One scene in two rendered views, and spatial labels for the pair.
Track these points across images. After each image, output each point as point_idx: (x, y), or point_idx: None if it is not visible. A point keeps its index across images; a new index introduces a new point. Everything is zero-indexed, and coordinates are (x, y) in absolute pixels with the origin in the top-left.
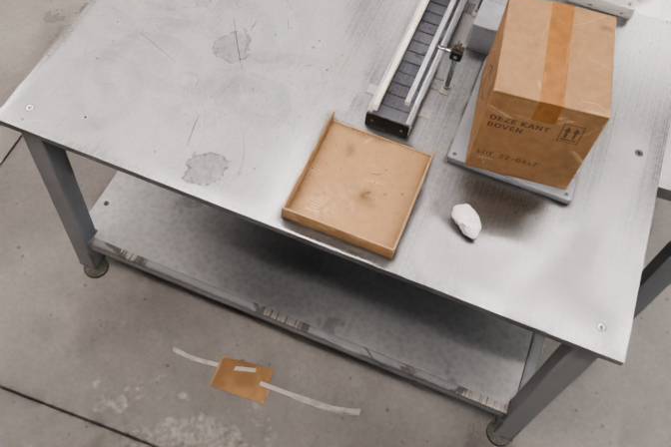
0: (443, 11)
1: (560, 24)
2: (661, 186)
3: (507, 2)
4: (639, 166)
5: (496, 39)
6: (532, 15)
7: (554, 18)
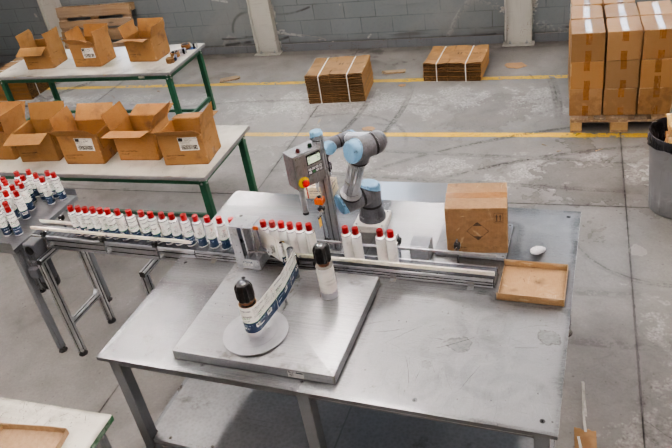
0: (414, 263)
1: (459, 195)
2: None
3: (446, 212)
4: None
5: (456, 225)
6: (457, 202)
7: (456, 197)
